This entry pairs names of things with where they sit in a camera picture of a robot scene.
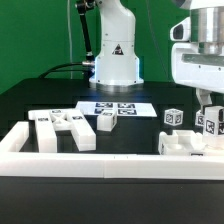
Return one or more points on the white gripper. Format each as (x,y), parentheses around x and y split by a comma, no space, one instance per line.
(191,68)

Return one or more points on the white chair seat block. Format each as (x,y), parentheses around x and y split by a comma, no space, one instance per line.
(186,143)

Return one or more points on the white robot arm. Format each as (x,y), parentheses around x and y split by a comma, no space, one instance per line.
(117,66)

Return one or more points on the white tagged cube far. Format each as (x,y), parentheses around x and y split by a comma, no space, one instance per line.
(199,119)

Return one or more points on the white tagged cube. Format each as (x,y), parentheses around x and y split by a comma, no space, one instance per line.
(173,117)
(199,119)

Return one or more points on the white tagged cube near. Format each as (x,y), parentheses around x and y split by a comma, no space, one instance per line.
(173,117)

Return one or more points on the white tag marker sheet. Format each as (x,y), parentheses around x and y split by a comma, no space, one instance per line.
(122,109)

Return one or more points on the white chair back frame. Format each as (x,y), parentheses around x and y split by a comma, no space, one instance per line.
(49,122)

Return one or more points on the white U-shaped fence frame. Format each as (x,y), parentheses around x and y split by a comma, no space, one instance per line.
(15,162)

